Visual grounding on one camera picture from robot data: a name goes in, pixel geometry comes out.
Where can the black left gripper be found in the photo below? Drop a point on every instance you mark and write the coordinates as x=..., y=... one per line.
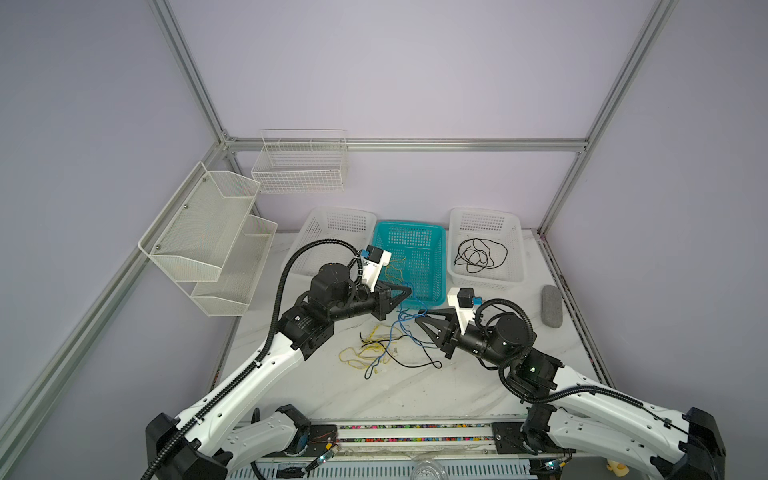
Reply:
x=382, y=300

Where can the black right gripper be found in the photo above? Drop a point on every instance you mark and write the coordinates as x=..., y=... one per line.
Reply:
x=448, y=329

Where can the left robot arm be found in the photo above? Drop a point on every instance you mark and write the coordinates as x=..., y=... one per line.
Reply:
x=204, y=441

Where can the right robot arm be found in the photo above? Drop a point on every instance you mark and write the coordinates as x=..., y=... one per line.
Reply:
x=566, y=410

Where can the teal plastic basket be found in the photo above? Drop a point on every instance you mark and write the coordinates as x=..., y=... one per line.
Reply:
x=418, y=260

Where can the white plastic basket right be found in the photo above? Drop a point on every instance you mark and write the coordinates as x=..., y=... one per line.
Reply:
x=485, y=249

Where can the grey oval stone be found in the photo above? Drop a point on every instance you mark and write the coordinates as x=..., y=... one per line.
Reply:
x=551, y=307

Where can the small yellow figure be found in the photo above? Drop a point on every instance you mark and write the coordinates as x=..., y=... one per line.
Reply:
x=618, y=469

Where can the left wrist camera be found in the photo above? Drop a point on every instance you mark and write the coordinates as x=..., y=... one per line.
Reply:
x=374, y=259

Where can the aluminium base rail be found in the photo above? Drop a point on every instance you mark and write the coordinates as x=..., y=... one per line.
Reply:
x=420, y=438

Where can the white wire wall basket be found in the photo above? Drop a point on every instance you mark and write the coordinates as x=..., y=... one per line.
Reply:
x=298, y=161

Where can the white mesh wall shelf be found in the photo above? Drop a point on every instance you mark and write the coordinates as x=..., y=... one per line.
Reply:
x=209, y=241

